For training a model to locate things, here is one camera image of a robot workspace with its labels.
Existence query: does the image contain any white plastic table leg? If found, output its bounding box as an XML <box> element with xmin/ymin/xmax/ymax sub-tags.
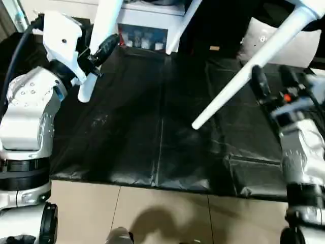
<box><xmin>191</xmin><ymin>0</ymin><xmax>318</xmax><ymax>130</ymax></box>
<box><xmin>166</xmin><ymin>0</ymin><xmax>203</xmax><ymax>55</ymax></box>
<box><xmin>77</xmin><ymin>0</ymin><xmax>123</xmax><ymax>103</ymax></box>

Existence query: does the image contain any grey cushion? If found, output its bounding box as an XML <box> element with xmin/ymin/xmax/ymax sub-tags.
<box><xmin>240</xmin><ymin>16</ymin><xmax>322</xmax><ymax>69</ymax></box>

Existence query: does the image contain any white glass-door cabinet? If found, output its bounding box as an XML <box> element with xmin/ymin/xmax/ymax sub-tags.
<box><xmin>32</xmin><ymin>0</ymin><xmax>190</xmax><ymax>53</ymax></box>

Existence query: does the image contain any black box with gold label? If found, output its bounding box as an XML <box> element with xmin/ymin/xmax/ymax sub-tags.
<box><xmin>177</xmin><ymin>0</ymin><xmax>257</xmax><ymax>60</ymax></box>

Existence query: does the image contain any black work mat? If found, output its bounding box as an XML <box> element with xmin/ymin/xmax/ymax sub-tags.
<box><xmin>0</xmin><ymin>32</ymin><xmax>325</xmax><ymax>203</ymax></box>

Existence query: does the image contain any white pipe with blue clip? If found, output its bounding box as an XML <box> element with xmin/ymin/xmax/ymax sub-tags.
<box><xmin>14</xmin><ymin>0</ymin><xmax>29</xmax><ymax>33</ymax></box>

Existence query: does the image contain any beige curtain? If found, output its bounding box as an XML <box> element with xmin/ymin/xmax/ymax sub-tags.
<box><xmin>0</xmin><ymin>0</ymin><xmax>18</xmax><ymax>35</ymax></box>

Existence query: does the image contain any dark robot left foot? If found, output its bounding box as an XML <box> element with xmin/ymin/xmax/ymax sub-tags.
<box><xmin>108</xmin><ymin>227</ymin><xmax>135</xmax><ymax>244</ymax></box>

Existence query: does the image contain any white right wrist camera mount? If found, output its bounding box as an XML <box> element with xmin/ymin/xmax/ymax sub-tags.
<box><xmin>270</xmin><ymin>73</ymin><xmax>325</xmax><ymax>129</ymax></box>

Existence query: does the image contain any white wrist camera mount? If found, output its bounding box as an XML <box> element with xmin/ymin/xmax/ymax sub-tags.
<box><xmin>270</xmin><ymin>73</ymin><xmax>325</xmax><ymax>129</ymax></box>
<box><xmin>42</xmin><ymin>11</ymin><xmax>96</xmax><ymax>87</ymax></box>

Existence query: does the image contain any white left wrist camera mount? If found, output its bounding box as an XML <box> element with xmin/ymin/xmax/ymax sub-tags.
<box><xmin>42</xmin><ymin>11</ymin><xmax>96</xmax><ymax>87</ymax></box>

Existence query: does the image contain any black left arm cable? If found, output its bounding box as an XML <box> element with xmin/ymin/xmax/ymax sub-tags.
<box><xmin>0</xmin><ymin>15</ymin><xmax>44</xmax><ymax>110</ymax></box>

